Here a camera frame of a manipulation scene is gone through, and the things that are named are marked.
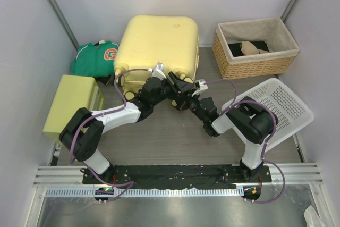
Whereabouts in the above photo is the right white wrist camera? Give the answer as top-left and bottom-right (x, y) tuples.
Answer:
(191, 79), (208, 97)

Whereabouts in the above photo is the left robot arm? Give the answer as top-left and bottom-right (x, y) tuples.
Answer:
(59, 72), (177, 184)

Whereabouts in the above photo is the yellow hard-shell suitcase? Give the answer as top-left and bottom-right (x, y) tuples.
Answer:
(114, 15), (199, 100)

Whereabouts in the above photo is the white crumpled plastic bag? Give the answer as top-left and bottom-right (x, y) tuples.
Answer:
(303, 205), (326, 227)

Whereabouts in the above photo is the beige cloth in basket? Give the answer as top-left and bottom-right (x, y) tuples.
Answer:
(241, 41), (269, 56)

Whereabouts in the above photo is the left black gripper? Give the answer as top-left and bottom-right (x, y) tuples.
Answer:
(151, 72), (194, 107)

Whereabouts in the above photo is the wicker basket with liner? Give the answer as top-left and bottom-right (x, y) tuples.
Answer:
(212, 18), (300, 80)

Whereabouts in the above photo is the black cloth in basket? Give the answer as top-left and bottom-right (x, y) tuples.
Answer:
(228, 41), (269, 57)

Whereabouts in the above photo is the yellow-green drawer box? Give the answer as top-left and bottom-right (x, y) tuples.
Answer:
(43, 74), (104, 144)

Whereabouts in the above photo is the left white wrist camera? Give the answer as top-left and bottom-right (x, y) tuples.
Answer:
(148, 62), (166, 80)

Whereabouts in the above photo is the green jersey with G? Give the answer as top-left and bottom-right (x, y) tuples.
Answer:
(71, 41), (119, 78)

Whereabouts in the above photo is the white slotted cable duct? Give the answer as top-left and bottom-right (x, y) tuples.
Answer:
(45, 187), (244, 198)

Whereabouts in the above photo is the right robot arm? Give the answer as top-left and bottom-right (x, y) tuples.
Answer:
(172, 77), (278, 182)

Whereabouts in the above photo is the white plastic mesh basket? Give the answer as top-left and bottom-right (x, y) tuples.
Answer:
(236, 78), (315, 151)

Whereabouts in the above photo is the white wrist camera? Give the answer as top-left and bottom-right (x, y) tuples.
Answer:
(191, 79), (208, 97)
(148, 62), (166, 80)

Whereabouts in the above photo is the dark cloth under jersey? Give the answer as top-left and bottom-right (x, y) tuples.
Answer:
(95, 74), (115, 86)

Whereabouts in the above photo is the aluminium rail frame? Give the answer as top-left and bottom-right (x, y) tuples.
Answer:
(27, 132), (333, 226)

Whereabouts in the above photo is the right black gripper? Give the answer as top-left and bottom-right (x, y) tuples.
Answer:
(175, 88), (207, 123)

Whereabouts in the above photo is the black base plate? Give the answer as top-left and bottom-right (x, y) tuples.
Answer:
(99, 164), (272, 190)

